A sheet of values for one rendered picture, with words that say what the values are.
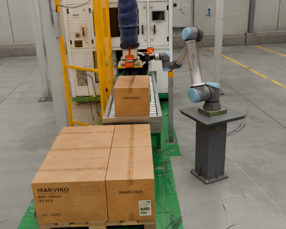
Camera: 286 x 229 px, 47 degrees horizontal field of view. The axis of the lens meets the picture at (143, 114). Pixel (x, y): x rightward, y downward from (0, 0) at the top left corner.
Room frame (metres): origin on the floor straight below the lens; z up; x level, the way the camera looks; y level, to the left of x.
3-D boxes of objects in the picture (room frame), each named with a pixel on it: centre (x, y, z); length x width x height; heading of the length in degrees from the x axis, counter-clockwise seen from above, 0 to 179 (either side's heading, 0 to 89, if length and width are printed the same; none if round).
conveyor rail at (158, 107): (4.71, -0.20, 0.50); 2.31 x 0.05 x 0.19; 0
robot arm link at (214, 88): (3.22, -0.72, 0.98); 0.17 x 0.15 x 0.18; 120
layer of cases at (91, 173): (2.88, 0.43, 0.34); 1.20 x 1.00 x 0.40; 0
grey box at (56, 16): (4.29, 1.04, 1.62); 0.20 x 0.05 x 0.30; 0
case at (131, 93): (3.88, 0.11, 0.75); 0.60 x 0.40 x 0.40; 177
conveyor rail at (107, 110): (4.71, 0.45, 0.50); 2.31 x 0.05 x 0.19; 0
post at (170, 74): (4.12, -0.38, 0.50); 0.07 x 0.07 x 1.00; 0
